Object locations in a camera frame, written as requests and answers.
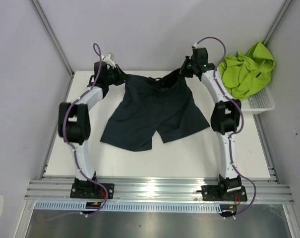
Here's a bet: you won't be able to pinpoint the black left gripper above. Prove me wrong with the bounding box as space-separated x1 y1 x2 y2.
105 64 130 86

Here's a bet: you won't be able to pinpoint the dark navy shorts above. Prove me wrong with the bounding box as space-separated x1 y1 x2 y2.
100 69 210 152

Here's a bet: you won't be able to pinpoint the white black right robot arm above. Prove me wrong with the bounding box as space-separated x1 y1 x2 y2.
180 46 244 200

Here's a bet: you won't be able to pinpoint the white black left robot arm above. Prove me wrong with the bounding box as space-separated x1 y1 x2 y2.
58 61 127 198

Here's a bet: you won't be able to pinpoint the lime green shorts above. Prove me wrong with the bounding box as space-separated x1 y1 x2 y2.
219 42 275 100

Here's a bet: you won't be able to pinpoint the white plastic basket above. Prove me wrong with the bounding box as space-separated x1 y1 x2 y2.
215 63 276 116

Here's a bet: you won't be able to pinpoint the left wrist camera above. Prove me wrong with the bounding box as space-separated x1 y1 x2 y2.
101 54 116 68

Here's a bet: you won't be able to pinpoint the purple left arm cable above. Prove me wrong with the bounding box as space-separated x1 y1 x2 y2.
45 43 109 221

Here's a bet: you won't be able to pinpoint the left aluminium frame post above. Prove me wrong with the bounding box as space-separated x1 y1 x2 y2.
29 0 74 76

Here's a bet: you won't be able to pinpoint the aluminium frame post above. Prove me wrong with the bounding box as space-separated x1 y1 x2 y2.
29 0 74 76
262 0 294 46

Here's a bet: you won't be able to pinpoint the right aluminium frame post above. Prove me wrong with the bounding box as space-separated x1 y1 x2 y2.
262 0 294 46

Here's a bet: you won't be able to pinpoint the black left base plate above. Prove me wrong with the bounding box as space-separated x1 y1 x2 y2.
70 183 115 199

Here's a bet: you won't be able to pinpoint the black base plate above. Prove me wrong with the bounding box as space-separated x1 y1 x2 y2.
196 185 247 202
70 183 115 199

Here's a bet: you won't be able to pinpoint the aluminium mounting rail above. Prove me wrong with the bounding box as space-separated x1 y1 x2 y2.
24 177 295 204

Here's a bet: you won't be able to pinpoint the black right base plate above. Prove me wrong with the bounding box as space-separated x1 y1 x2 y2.
196 185 247 202

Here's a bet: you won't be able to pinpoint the white slotted cable duct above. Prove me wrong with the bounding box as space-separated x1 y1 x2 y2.
35 200 222 214

